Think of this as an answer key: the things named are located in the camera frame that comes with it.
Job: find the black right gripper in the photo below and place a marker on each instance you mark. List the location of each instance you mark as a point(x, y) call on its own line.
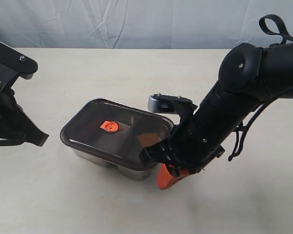
point(191, 146)

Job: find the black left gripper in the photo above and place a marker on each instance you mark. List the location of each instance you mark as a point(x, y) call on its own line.
point(10, 114)

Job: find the yellow toy cheese wedge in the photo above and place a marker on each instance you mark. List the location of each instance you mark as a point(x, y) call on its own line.
point(148, 139)

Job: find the stainless steel lunch box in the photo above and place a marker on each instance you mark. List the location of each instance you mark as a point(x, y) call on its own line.
point(132, 174)

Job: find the dark transparent lunch box lid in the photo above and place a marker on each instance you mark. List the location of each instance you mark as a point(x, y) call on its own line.
point(108, 130)

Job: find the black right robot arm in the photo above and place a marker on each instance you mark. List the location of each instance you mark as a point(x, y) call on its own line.
point(249, 79)

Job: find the white fabric backdrop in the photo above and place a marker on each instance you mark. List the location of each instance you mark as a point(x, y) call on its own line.
point(139, 24)

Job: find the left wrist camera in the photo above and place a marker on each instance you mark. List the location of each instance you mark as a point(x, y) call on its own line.
point(18, 62)

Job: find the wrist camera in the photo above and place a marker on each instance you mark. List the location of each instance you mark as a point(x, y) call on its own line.
point(165, 104)
point(18, 62)

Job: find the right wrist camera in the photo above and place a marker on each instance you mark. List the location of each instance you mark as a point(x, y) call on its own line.
point(165, 104)

